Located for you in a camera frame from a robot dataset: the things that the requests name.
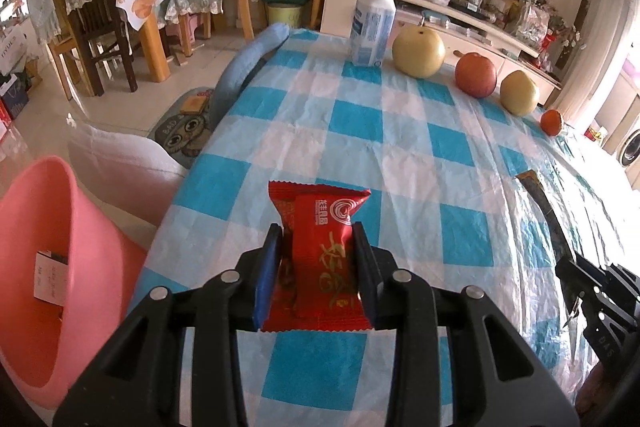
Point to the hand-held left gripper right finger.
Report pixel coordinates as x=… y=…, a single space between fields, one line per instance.
x=365 y=277

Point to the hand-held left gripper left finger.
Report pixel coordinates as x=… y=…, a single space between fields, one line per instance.
x=265 y=277

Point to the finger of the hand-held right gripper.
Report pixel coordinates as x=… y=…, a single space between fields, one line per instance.
x=600 y=279
x=607 y=332

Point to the red snack packet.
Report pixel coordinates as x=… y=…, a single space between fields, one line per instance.
x=320 y=247

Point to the dark long wrapper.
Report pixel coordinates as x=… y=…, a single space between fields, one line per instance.
x=542 y=207

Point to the white paper label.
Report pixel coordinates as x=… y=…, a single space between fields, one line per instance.
x=50 y=277

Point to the pink plastic basin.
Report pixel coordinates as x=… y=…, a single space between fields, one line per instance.
x=30 y=217

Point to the person's right hand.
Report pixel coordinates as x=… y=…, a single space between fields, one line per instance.
x=592 y=402

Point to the blue checked tablecloth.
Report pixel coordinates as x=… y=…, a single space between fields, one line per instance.
x=350 y=147

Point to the washing machine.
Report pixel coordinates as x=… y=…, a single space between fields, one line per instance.
x=629 y=147

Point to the small orange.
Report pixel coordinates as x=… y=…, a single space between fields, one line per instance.
x=551 y=123

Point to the cat floor mat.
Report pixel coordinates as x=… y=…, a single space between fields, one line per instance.
x=182 y=132

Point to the white plastic stool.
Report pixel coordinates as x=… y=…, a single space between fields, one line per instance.
x=125 y=172

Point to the small yellow pear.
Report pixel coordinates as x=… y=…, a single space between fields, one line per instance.
x=520 y=94

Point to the red apple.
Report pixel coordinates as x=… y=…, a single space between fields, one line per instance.
x=476 y=76

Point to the large yellow pear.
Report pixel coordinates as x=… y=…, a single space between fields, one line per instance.
x=417 y=52

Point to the wooden dining table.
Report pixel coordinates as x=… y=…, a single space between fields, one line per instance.
x=155 y=57

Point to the white curtain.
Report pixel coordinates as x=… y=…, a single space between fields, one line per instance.
x=600 y=32

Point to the small pink stool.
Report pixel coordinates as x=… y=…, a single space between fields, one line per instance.
x=192 y=34

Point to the white bottle with blue label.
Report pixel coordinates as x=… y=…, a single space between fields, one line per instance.
x=372 y=22

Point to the green waste bin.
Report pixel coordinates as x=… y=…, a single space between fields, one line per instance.
x=284 y=16

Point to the clear wrapped gift basket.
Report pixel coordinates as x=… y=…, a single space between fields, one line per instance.
x=530 y=22

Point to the cream television cabinet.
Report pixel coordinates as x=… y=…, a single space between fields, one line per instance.
x=340 y=7

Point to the green lace cloth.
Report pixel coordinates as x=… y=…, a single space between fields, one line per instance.
x=195 y=2

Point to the dark wooden chair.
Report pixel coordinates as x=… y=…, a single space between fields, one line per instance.
x=100 y=37

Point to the wooden dining chair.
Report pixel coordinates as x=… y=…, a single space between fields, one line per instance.
x=62 y=62

